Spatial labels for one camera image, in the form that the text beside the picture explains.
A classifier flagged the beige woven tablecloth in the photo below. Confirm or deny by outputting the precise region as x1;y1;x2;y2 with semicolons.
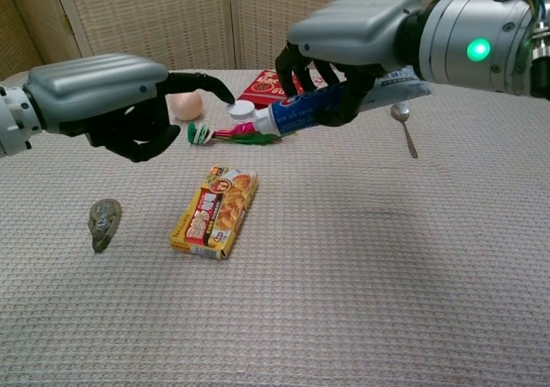
0;68;550;387

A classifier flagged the woven wooden folding screen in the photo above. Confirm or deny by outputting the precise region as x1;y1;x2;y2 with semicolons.
0;0;550;83

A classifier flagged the yellow curry box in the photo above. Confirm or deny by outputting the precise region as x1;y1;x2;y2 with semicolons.
170;166;260;260

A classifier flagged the grey green correction tape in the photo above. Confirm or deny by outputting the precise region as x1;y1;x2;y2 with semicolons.
89;198;123;254

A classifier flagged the blue white toothpaste tube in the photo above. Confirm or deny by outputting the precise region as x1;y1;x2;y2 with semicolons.
226;69;431;135

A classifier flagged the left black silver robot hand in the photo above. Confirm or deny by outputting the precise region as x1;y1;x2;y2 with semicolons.
23;53;236;163

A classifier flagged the pink round ball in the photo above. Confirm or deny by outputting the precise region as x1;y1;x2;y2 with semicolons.
165;91;204;120

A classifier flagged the metal spoon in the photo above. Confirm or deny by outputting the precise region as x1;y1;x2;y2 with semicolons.
389;101;419;160

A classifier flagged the colourful feather shuttlecock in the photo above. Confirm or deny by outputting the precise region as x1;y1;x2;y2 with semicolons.
186;120;297;147

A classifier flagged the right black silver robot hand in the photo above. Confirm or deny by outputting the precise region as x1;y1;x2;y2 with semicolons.
274;0;425;128

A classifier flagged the red desk calendar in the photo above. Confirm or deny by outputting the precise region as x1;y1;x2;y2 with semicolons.
236;69;345;104

